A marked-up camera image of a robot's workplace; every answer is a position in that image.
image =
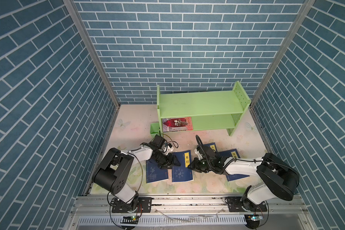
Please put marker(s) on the aluminium corner frame post right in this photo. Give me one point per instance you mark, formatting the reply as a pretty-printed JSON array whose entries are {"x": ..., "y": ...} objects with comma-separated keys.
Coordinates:
[{"x": 304, "y": 10}]

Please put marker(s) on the aluminium corner frame post left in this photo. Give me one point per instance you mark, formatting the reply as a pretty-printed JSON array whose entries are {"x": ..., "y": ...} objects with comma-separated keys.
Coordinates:
[{"x": 75, "y": 16}]

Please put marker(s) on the blue book centre right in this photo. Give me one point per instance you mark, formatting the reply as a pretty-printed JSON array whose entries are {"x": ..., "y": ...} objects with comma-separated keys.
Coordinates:
[{"x": 212, "y": 146}]

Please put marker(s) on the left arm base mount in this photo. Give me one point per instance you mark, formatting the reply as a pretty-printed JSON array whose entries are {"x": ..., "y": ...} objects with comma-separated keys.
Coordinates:
[{"x": 140, "y": 204}]

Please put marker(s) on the blue book yellow label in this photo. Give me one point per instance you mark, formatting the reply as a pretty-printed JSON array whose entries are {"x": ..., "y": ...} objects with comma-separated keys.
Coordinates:
[{"x": 182, "y": 173}]

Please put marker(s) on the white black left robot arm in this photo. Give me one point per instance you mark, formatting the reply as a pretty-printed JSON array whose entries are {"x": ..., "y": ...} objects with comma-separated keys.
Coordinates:
[{"x": 113, "y": 171}]

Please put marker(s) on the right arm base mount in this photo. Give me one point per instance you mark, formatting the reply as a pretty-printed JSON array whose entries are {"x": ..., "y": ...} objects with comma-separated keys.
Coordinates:
[{"x": 237, "y": 204}]

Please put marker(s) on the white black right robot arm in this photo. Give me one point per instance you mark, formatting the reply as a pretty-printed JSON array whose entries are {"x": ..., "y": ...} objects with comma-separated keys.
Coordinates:
[{"x": 277, "y": 178}]

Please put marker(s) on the blue book left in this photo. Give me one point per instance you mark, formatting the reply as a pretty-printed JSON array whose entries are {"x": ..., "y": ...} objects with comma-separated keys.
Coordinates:
[{"x": 154, "y": 173}]

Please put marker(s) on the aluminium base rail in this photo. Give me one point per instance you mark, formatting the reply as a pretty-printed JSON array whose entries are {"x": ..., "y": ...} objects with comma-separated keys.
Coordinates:
[{"x": 189, "y": 212}]

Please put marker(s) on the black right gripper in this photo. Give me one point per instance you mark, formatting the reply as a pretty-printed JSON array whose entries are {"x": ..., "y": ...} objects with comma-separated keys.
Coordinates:
[{"x": 194, "y": 166}]

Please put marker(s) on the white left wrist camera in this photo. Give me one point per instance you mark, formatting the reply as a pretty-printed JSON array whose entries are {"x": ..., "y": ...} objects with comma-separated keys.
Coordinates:
[{"x": 168, "y": 148}]

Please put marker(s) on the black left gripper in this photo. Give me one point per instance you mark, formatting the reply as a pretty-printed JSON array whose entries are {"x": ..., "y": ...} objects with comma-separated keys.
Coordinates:
[{"x": 169, "y": 162}]

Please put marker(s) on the green two-tier shelf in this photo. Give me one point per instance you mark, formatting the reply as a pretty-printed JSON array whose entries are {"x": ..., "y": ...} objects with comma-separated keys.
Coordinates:
[{"x": 208, "y": 110}]

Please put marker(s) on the red pink illustrated book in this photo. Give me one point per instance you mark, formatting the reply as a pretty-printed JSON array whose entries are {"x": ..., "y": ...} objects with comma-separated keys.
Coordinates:
[{"x": 177, "y": 124}]

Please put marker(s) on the aluminium corner frame post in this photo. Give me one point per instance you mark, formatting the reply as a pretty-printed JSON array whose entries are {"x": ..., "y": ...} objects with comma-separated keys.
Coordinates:
[
  {"x": 304, "y": 10},
  {"x": 75, "y": 16}
]

